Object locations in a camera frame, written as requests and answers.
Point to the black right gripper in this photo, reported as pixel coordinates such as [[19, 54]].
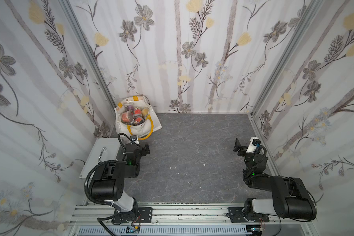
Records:
[[243, 150]]

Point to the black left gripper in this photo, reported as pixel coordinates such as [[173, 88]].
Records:
[[143, 150]]

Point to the white canvas tote bag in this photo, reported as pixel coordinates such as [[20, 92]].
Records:
[[142, 127]]

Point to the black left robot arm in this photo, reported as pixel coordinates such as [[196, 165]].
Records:
[[110, 162]]

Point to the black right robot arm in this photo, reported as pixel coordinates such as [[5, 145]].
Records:
[[289, 197]]

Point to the red jar in bag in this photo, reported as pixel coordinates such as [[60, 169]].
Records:
[[127, 117]]

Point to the yellow seed jar in bag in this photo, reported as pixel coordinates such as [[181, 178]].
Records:
[[145, 112]]

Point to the silver aluminium case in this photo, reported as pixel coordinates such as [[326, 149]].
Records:
[[103, 149]]

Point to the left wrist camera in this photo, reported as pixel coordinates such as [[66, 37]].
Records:
[[134, 139]]

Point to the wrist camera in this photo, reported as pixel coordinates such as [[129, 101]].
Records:
[[134, 139], [254, 143]]

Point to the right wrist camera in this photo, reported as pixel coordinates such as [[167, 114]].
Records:
[[254, 143]]

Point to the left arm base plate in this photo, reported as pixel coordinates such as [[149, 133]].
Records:
[[141, 215]]

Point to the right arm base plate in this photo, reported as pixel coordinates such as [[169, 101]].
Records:
[[238, 215]]

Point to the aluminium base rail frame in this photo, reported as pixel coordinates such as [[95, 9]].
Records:
[[184, 220]]

